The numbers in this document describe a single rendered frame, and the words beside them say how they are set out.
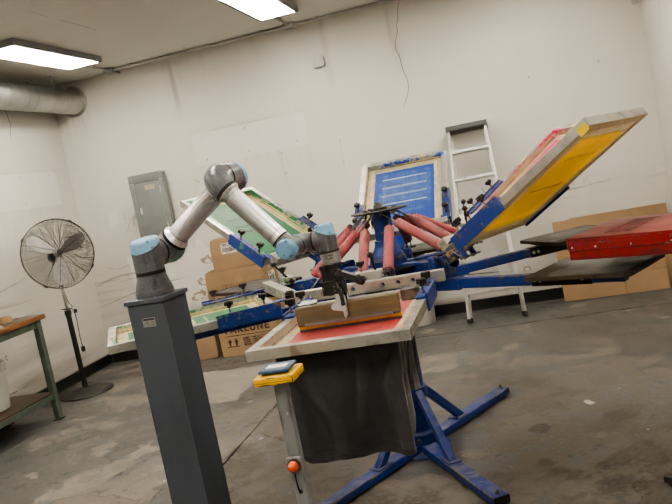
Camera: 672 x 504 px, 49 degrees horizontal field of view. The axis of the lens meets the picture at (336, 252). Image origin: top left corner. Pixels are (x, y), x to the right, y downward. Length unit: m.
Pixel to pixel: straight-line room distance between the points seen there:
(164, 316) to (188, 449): 0.54
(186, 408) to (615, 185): 5.04
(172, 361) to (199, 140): 4.94
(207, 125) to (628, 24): 4.03
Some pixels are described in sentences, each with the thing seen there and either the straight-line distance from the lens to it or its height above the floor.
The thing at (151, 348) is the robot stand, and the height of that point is 1.01.
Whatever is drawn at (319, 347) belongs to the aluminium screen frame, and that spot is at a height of 0.97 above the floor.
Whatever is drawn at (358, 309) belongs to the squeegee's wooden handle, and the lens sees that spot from 2.82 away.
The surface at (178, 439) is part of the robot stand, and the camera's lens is 3.07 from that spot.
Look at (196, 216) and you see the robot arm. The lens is 2.99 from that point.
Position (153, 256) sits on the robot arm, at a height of 1.35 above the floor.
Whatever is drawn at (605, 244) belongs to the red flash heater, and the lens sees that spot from 3.02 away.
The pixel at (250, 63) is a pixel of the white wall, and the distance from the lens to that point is 7.54.
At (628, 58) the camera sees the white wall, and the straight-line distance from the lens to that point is 7.19.
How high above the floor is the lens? 1.52
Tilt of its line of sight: 6 degrees down
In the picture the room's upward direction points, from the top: 11 degrees counter-clockwise
